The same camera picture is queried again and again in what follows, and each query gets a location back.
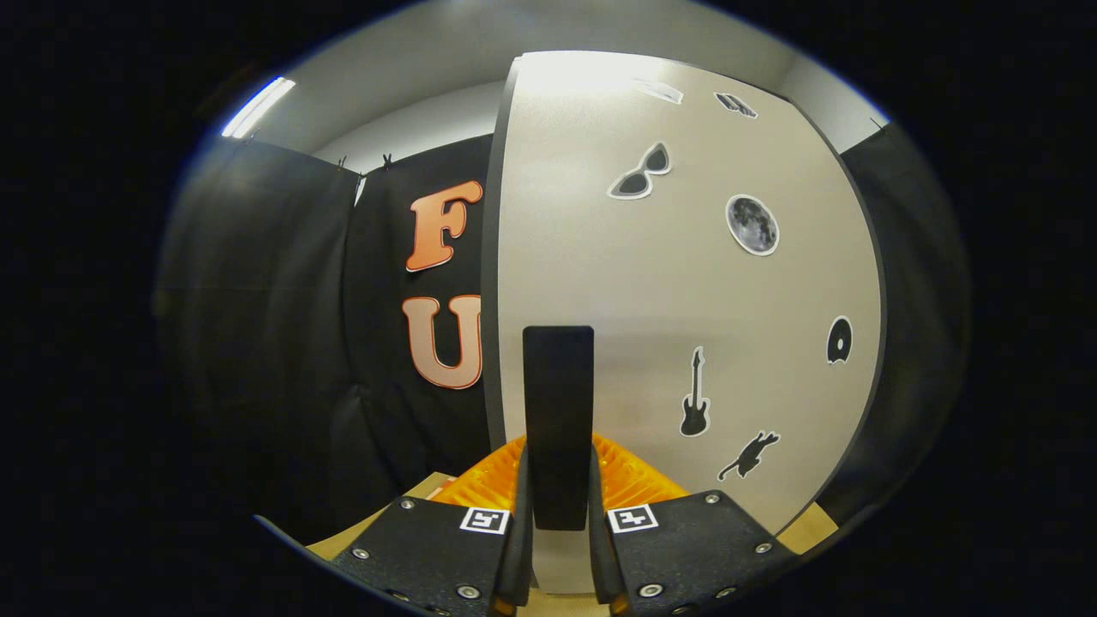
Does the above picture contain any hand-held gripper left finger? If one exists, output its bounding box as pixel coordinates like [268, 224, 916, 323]
[330, 434, 536, 617]

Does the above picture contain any black backdrop cloth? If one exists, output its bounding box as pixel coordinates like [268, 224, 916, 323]
[154, 120, 974, 549]

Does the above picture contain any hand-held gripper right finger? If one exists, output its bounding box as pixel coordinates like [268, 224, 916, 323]
[586, 434, 804, 617]

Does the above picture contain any ceiling light strip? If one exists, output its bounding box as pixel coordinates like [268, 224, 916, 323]
[221, 76, 297, 140]

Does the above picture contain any dark grey shoe cabinet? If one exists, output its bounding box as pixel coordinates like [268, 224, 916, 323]
[480, 51, 892, 528]

